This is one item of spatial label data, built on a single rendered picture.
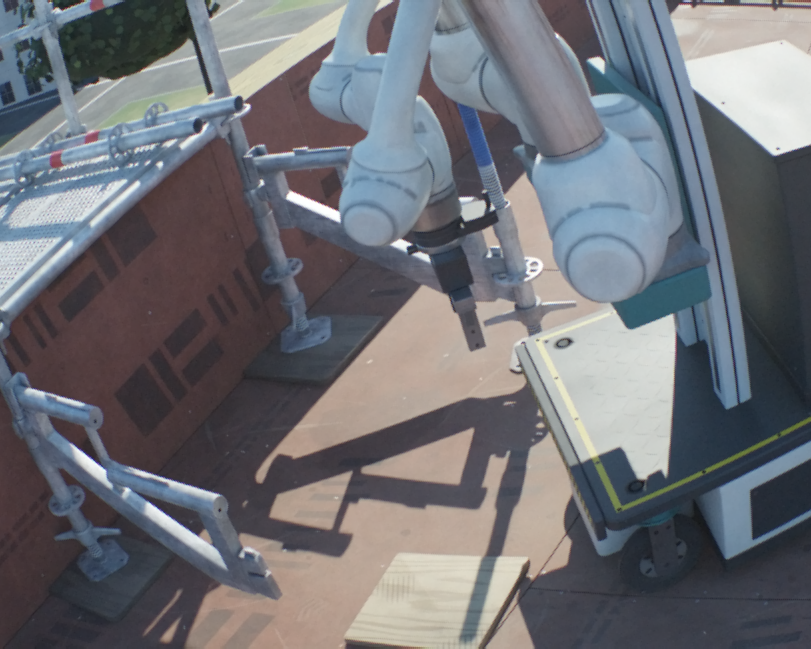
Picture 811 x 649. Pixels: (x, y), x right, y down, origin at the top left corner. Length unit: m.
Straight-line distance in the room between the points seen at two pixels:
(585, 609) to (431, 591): 0.35
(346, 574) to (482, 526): 0.32
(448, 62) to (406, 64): 0.70
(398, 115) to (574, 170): 0.25
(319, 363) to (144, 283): 0.58
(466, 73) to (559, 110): 0.80
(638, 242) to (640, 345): 0.91
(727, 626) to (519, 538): 0.65
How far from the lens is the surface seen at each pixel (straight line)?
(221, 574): 2.50
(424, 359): 3.29
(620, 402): 2.32
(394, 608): 2.47
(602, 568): 2.42
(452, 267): 1.88
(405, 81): 1.67
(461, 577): 2.49
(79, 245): 2.85
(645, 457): 2.16
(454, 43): 2.34
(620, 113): 1.77
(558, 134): 1.58
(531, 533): 2.58
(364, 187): 1.66
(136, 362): 3.18
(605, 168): 1.58
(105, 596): 2.86
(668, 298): 1.86
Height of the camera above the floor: 1.62
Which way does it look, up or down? 27 degrees down
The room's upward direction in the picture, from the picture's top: 18 degrees counter-clockwise
